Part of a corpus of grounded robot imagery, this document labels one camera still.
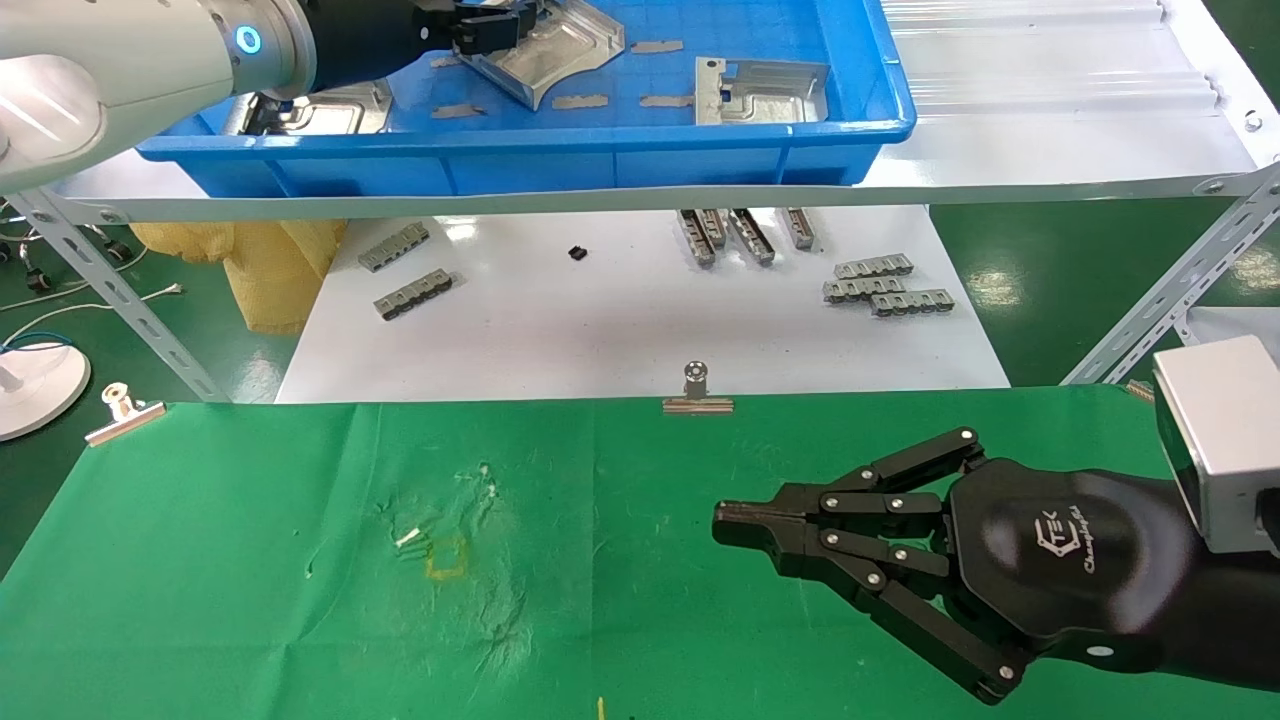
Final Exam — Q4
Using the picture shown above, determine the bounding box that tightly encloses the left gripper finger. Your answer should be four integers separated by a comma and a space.
450, 18, 523, 57
455, 0, 546, 21

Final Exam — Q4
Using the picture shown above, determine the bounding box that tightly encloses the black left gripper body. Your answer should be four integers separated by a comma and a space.
385, 0, 466, 73

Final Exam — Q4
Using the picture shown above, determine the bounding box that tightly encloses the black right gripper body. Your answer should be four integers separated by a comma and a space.
945, 462, 1201, 673

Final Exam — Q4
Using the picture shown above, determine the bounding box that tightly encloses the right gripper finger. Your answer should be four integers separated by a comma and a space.
712, 427, 986, 531
712, 522, 1031, 706

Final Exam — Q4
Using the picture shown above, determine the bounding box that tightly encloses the curved-edge sheet metal part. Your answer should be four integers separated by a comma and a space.
455, 0, 626, 111

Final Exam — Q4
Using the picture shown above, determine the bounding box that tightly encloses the blue plastic bin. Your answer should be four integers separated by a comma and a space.
135, 0, 917, 199

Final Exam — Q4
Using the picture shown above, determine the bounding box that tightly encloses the silver binder clip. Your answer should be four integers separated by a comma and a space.
84, 383, 168, 447
662, 361, 735, 416

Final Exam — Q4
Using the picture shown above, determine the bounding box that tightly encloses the yellow bag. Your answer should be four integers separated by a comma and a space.
130, 218, 349, 335

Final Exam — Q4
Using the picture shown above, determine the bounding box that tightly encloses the perforated shelf brace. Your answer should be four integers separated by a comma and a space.
1060, 165, 1280, 388
0, 185, 233, 404

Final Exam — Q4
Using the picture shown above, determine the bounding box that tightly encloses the white corrugated sheet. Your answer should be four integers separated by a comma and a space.
60, 0, 1261, 196

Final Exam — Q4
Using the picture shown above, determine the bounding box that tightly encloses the white round base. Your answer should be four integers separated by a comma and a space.
0, 340, 93, 443

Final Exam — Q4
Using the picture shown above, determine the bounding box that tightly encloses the green cloth mat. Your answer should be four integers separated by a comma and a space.
0, 385, 1280, 720

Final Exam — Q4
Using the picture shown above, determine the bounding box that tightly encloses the white metal shelf frame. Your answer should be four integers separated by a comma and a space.
0, 0, 1280, 226

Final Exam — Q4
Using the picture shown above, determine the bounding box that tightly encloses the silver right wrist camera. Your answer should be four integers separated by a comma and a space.
1152, 335, 1280, 556

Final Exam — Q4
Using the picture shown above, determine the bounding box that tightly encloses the white floor cable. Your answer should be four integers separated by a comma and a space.
0, 283, 185, 343

